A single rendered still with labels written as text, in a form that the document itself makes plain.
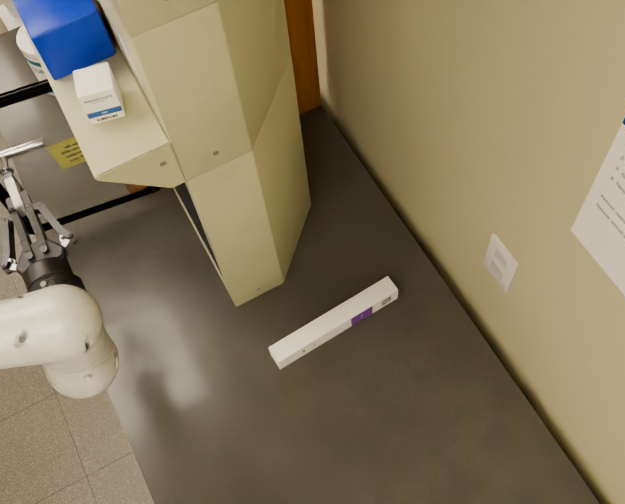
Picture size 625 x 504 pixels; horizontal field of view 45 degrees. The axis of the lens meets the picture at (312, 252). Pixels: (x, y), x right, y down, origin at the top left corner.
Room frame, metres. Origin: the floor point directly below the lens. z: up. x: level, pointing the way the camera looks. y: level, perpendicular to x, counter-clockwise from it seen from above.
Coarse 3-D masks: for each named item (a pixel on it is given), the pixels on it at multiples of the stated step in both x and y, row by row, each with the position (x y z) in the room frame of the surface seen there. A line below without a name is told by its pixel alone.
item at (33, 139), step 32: (0, 96) 0.89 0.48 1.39; (0, 128) 0.88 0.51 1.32; (32, 128) 0.89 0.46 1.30; (64, 128) 0.90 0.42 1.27; (0, 160) 0.87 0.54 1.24; (32, 160) 0.88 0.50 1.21; (64, 160) 0.89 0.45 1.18; (32, 192) 0.87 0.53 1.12; (64, 192) 0.88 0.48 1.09; (96, 192) 0.90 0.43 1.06; (128, 192) 0.91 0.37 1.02
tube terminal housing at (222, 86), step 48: (96, 0) 0.88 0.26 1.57; (240, 0) 0.74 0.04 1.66; (144, 48) 0.65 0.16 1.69; (192, 48) 0.67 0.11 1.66; (240, 48) 0.71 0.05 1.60; (288, 48) 0.86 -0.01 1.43; (192, 96) 0.66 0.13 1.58; (240, 96) 0.69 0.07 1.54; (288, 96) 0.83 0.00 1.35; (192, 144) 0.65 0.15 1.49; (240, 144) 0.68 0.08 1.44; (288, 144) 0.80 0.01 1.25; (192, 192) 0.65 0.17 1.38; (240, 192) 0.67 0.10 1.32; (288, 192) 0.77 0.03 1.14; (240, 240) 0.66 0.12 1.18; (288, 240) 0.74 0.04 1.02; (240, 288) 0.65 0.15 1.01
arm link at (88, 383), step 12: (108, 336) 0.45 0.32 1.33; (108, 348) 0.43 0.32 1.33; (108, 360) 0.42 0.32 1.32; (48, 372) 0.40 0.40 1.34; (84, 372) 0.39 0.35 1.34; (96, 372) 0.40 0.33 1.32; (108, 372) 0.41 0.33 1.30; (60, 384) 0.39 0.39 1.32; (72, 384) 0.39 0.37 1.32; (84, 384) 0.39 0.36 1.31; (96, 384) 0.39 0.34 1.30; (108, 384) 0.40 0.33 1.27; (72, 396) 0.38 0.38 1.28; (84, 396) 0.38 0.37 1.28
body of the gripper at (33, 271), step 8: (48, 240) 0.66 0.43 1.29; (32, 248) 0.64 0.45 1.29; (56, 248) 0.64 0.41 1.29; (64, 248) 0.64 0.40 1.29; (24, 256) 0.63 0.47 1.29; (40, 256) 0.63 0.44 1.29; (48, 256) 0.62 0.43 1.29; (56, 256) 0.62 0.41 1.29; (64, 256) 0.62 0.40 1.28; (24, 264) 0.62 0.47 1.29; (32, 264) 0.60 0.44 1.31; (40, 264) 0.60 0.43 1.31; (48, 264) 0.60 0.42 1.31; (56, 264) 0.60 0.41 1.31; (64, 264) 0.60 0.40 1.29; (24, 272) 0.59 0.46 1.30; (32, 272) 0.58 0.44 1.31; (40, 272) 0.58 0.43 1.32; (48, 272) 0.58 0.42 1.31; (56, 272) 0.58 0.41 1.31; (64, 272) 0.58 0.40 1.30; (72, 272) 0.59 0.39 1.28; (24, 280) 0.58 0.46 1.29; (32, 280) 0.57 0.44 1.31
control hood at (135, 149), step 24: (48, 72) 0.81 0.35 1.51; (120, 72) 0.79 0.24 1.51; (72, 96) 0.75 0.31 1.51; (144, 96) 0.74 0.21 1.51; (72, 120) 0.71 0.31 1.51; (120, 120) 0.70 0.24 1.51; (144, 120) 0.69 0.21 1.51; (96, 144) 0.66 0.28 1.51; (120, 144) 0.65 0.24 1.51; (144, 144) 0.65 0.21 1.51; (168, 144) 0.65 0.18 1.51; (96, 168) 0.62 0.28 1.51; (120, 168) 0.62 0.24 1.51; (144, 168) 0.63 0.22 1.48; (168, 168) 0.64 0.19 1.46
